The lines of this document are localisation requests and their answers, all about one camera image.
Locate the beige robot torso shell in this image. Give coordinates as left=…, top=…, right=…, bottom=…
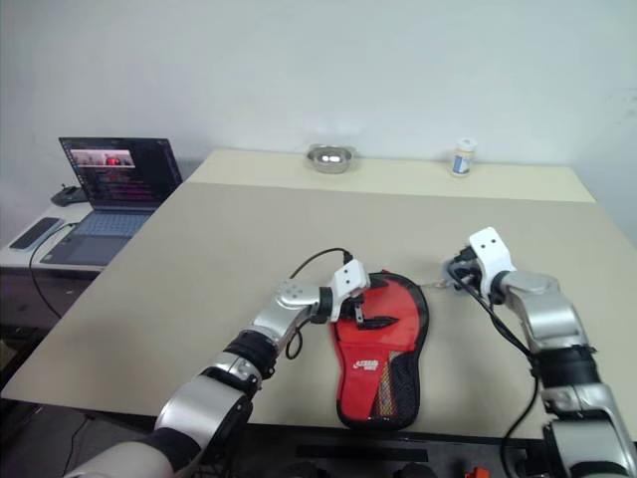
left=63, top=439, right=173, bottom=478

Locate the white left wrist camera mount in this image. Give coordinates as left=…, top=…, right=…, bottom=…
left=327, top=258, right=372, bottom=323

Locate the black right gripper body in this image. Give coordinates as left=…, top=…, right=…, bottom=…
left=454, top=244, right=487, bottom=300

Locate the thin black laptop cable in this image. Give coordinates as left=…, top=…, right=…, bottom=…
left=28, top=221, right=79, bottom=320

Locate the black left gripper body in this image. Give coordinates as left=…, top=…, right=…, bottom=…
left=345, top=292, right=370, bottom=332

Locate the white plastic bottle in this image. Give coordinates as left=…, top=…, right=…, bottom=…
left=450, top=137, right=479, bottom=178

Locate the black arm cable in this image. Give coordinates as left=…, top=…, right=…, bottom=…
left=285, top=247, right=355, bottom=360
left=447, top=261, right=546, bottom=478

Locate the black handheld controller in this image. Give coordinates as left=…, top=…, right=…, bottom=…
left=51, top=184, right=88, bottom=208

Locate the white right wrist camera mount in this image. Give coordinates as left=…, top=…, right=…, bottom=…
left=469, top=226, right=520, bottom=291

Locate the small steel bowl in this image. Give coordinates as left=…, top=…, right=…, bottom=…
left=305, top=142, right=359, bottom=175

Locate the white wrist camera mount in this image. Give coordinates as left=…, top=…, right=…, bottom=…
left=327, top=258, right=372, bottom=323
left=469, top=226, right=520, bottom=291

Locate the white side table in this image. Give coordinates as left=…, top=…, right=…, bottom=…
left=0, top=198, right=108, bottom=350

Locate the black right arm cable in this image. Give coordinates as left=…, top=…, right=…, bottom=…
left=447, top=261, right=546, bottom=478

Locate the black smartphone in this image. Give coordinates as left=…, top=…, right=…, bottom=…
left=8, top=217, right=63, bottom=252

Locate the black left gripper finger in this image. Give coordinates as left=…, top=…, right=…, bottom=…
left=359, top=316, right=400, bottom=333

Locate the open grey laptop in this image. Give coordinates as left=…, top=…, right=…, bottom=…
left=39, top=136, right=184, bottom=267

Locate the black and red paddle case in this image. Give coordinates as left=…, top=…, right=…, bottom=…
left=328, top=271, right=451, bottom=431

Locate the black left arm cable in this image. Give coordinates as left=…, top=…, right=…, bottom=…
left=285, top=247, right=355, bottom=360

